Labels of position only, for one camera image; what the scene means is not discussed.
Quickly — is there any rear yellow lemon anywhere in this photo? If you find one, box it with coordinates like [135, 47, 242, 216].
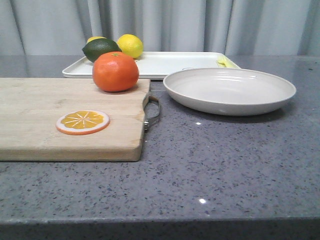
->
[86, 36, 105, 43]

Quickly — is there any wooden cutting board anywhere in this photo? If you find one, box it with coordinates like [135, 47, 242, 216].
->
[0, 77, 150, 162]

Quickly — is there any green lime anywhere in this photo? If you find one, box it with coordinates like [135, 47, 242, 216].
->
[82, 38, 122, 63]

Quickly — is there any grey curtain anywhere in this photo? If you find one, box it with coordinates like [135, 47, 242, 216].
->
[0, 0, 320, 56]

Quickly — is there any orange slice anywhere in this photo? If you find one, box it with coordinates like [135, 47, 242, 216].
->
[55, 110, 110, 136]

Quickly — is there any shallow white plate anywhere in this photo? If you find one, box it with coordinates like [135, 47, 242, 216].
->
[163, 68, 297, 116]

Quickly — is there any whole orange fruit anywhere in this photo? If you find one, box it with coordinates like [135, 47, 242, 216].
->
[92, 51, 139, 92]

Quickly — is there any yellow utensil on tray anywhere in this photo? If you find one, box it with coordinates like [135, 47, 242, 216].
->
[216, 55, 240, 69]

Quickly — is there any white rectangular tray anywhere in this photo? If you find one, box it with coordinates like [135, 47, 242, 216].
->
[62, 51, 226, 80]

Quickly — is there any front yellow lemon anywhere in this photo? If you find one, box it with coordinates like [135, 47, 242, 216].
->
[116, 34, 144, 59]

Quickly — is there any yellow lemon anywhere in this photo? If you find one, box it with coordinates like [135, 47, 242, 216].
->
[116, 34, 144, 59]
[86, 36, 105, 43]

